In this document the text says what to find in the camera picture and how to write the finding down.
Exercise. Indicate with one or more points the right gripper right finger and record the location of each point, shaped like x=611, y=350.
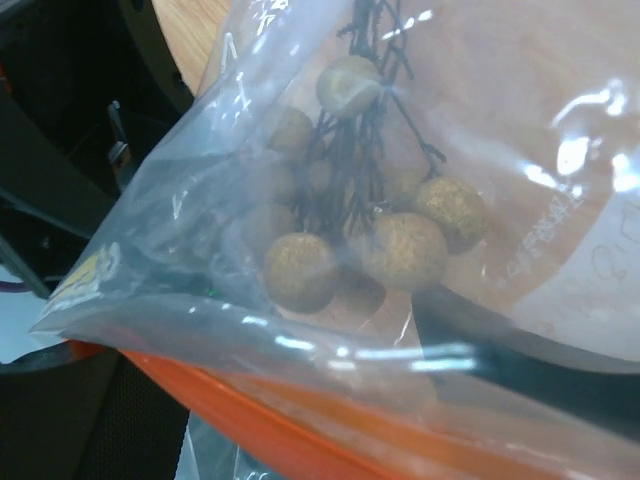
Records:
x=597, y=388

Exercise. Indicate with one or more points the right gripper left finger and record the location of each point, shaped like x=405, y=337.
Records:
x=86, y=416

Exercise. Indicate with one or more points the brown longan bunch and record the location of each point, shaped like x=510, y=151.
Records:
x=359, y=188

